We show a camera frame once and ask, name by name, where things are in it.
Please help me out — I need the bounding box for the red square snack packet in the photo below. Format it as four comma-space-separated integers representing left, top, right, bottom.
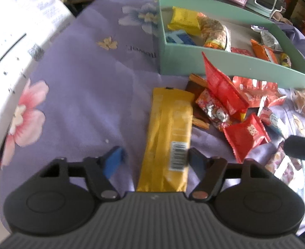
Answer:
223, 113, 271, 164

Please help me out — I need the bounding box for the beige cloth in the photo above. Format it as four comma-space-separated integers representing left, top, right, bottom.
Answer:
271, 10, 294, 25

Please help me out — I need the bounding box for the orange peanut snack packet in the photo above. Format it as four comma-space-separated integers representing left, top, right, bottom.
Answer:
198, 16, 232, 51

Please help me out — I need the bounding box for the small yellow-green snack packet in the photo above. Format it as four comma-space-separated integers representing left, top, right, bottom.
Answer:
280, 52, 292, 68

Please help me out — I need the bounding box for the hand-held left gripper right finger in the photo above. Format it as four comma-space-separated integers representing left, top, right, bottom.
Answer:
188, 147, 269, 202

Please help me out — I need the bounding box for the silver purple snack packet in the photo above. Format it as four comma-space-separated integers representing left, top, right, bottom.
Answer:
251, 24, 284, 53

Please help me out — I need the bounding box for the orange white snack packet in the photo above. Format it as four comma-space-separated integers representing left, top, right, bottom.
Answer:
251, 39, 281, 64

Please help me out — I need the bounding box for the pink floral snack packet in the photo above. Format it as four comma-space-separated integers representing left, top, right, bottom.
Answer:
266, 140, 303, 188

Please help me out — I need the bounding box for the red cartoon cat packet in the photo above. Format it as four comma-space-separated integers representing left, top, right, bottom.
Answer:
195, 88, 232, 132

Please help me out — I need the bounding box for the red triangular snack packet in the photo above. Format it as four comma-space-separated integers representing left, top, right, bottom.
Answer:
201, 52, 250, 115

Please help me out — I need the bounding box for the long yellow snack bar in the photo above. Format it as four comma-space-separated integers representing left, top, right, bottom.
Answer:
135, 87, 195, 194

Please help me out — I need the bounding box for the purple floral cloth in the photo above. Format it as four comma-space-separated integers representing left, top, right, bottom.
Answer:
0, 0, 305, 239

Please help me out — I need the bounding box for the small white teal packet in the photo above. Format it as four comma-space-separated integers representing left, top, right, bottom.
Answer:
258, 106, 286, 136

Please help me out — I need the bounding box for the blue snack packet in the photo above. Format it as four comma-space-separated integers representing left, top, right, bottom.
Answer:
167, 30, 196, 46

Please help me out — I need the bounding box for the white instruction sheet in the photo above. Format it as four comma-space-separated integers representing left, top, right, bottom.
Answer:
0, 0, 76, 167

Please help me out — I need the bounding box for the orange-red snack packet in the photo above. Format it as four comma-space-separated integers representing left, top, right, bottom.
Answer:
232, 75, 287, 108

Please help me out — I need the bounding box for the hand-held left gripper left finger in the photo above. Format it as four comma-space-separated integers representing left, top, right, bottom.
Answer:
39, 146, 124, 202

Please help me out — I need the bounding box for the gold yellow snack packet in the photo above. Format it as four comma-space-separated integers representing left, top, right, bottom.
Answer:
167, 6, 204, 36

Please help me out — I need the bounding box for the dark red brown snack packet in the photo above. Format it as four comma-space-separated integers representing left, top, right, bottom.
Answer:
186, 74, 210, 131

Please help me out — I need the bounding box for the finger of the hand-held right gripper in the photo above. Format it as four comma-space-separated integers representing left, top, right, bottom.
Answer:
284, 135, 305, 165

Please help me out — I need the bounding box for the mint green cardboard box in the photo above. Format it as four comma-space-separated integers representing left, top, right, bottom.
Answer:
158, 0, 305, 89

